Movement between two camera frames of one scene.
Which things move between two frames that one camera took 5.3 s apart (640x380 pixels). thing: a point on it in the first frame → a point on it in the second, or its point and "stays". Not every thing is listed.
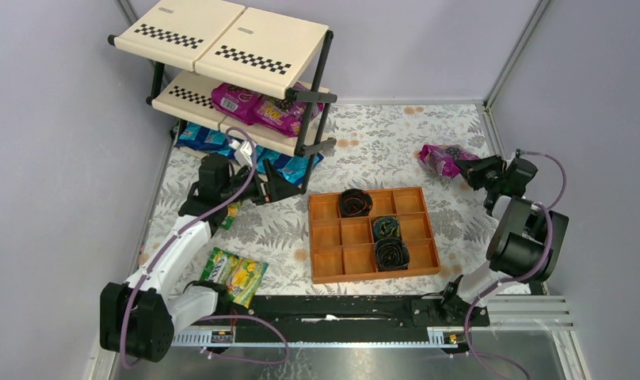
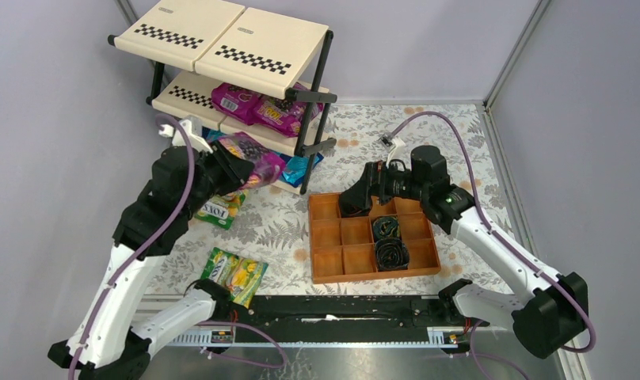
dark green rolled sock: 386,227 stays
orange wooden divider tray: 344,247 stays
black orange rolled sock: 355,202 stays
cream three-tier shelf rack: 268,68 stays
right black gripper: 480,172 → 376,181
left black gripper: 267,188 → 228,167
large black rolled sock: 391,254 stays
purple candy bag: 447,161 → 268,165
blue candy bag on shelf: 294,168 stays
